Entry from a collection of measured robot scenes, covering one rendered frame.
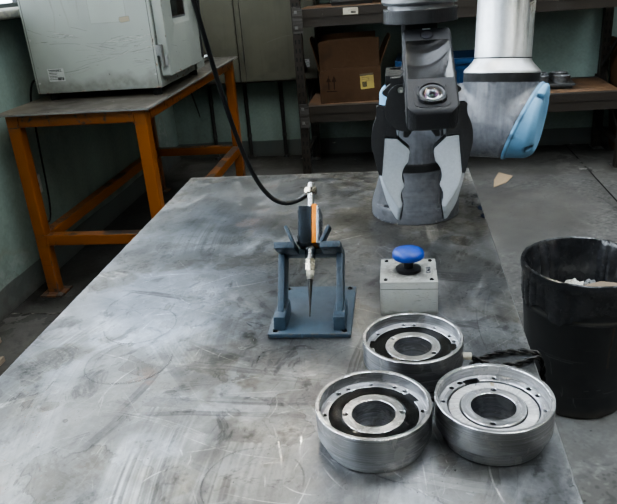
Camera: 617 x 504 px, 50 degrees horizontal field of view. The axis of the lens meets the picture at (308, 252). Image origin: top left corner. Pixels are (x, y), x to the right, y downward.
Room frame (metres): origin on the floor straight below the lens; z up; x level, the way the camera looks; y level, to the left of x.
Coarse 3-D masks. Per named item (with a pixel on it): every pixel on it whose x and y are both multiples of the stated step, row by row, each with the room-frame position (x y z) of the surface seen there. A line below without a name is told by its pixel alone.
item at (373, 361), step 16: (384, 320) 0.65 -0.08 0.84; (400, 320) 0.65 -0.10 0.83; (416, 320) 0.65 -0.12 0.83; (432, 320) 0.64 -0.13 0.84; (448, 320) 0.63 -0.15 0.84; (368, 336) 0.62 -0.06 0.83; (400, 336) 0.63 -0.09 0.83; (416, 336) 0.62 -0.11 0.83; (368, 352) 0.59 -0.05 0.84; (400, 352) 0.62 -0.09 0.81; (416, 352) 0.62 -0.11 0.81; (432, 352) 0.59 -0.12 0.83; (368, 368) 0.59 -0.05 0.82; (384, 368) 0.57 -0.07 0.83; (400, 368) 0.56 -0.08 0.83; (416, 368) 0.55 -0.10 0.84; (432, 368) 0.55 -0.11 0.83; (448, 368) 0.56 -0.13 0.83; (432, 384) 0.56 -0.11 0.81
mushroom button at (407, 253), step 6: (402, 246) 0.77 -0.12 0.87; (408, 246) 0.77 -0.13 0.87; (414, 246) 0.77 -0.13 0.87; (396, 252) 0.75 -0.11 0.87; (402, 252) 0.75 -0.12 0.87; (408, 252) 0.75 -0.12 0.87; (414, 252) 0.75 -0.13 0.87; (420, 252) 0.75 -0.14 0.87; (396, 258) 0.75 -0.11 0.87; (402, 258) 0.74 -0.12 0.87; (408, 258) 0.74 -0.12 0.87; (414, 258) 0.74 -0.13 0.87; (420, 258) 0.74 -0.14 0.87; (408, 264) 0.75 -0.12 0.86
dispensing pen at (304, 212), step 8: (312, 184) 0.80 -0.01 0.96; (312, 192) 0.79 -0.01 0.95; (312, 200) 0.79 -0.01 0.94; (304, 208) 0.76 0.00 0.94; (304, 216) 0.76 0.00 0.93; (304, 224) 0.75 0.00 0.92; (304, 232) 0.75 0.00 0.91; (304, 240) 0.74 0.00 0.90; (312, 248) 0.75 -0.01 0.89; (312, 256) 0.74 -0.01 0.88; (312, 264) 0.74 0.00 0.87; (312, 272) 0.73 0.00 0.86; (312, 280) 0.73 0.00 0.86
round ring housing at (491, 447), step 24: (456, 384) 0.53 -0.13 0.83; (504, 384) 0.53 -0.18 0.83; (528, 384) 0.52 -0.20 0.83; (480, 408) 0.51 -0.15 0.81; (504, 408) 0.50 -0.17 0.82; (552, 408) 0.47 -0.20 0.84; (456, 432) 0.46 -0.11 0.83; (480, 432) 0.45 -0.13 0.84; (504, 432) 0.44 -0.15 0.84; (528, 432) 0.44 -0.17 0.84; (552, 432) 0.46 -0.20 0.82; (480, 456) 0.45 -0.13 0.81; (504, 456) 0.44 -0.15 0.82; (528, 456) 0.45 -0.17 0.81
